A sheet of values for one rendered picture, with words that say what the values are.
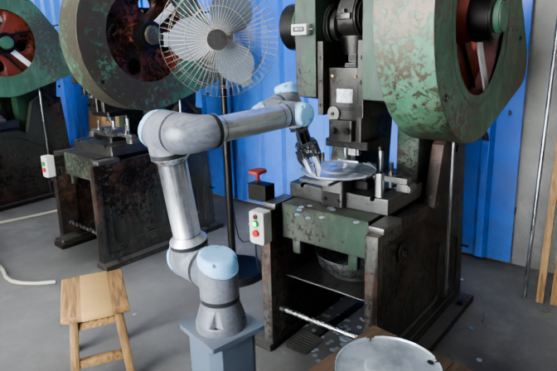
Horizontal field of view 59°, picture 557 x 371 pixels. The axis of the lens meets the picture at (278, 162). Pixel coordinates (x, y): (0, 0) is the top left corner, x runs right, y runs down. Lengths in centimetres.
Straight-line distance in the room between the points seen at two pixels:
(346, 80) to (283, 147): 183
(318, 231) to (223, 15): 113
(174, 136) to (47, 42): 330
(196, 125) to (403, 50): 61
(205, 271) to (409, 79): 80
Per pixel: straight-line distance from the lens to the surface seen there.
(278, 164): 376
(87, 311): 201
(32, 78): 448
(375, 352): 156
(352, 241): 185
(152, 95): 289
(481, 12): 171
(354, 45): 192
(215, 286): 145
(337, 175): 186
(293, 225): 199
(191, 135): 131
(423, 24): 142
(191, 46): 252
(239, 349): 154
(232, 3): 249
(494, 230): 312
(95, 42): 271
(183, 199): 147
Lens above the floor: 126
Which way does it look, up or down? 13 degrees down
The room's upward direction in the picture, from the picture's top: 2 degrees counter-clockwise
